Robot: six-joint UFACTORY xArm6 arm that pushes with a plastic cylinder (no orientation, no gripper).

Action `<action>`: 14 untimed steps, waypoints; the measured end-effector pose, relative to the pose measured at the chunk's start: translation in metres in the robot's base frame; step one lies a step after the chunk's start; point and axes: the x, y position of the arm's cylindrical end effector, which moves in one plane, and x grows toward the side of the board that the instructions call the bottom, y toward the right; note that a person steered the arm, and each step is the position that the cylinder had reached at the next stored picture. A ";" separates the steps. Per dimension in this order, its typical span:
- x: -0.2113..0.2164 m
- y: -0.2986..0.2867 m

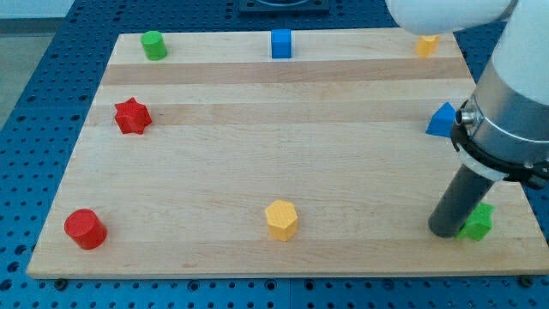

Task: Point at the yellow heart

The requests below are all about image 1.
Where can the dark grey cylindrical pointer tool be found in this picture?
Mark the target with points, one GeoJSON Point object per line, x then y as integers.
{"type": "Point", "coordinates": [460, 199]}

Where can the green cylinder block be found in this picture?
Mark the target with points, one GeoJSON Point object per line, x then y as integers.
{"type": "Point", "coordinates": [153, 45]}

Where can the yellow heart block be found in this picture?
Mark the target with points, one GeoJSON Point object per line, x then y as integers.
{"type": "Point", "coordinates": [426, 45]}

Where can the light wooden board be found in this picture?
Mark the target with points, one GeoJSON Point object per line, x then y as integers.
{"type": "Point", "coordinates": [338, 130]}

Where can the red cylinder block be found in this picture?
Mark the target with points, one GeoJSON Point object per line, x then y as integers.
{"type": "Point", "coordinates": [85, 228]}

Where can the green star block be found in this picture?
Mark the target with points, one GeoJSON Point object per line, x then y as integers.
{"type": "Point", "coordinates": [478, 224]}

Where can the yellow hexagon block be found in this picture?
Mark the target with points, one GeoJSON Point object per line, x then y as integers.
{"type": "Point", "coordinates": [282, 220]}

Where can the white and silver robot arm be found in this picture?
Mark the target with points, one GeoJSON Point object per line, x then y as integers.
{"type": "Point", "coordinates": [501, 130]}

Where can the blue cube block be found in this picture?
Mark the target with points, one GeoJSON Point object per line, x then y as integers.
{"type": "Point", "coordinates": [281, 43]}

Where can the blue triangle block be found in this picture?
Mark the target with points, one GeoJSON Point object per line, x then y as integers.
{"type": "Point", "coordinates": [441, 121]}

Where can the red star block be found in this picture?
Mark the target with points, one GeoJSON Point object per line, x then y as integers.
{"type": "Point", "coordinates": [132, 116]}

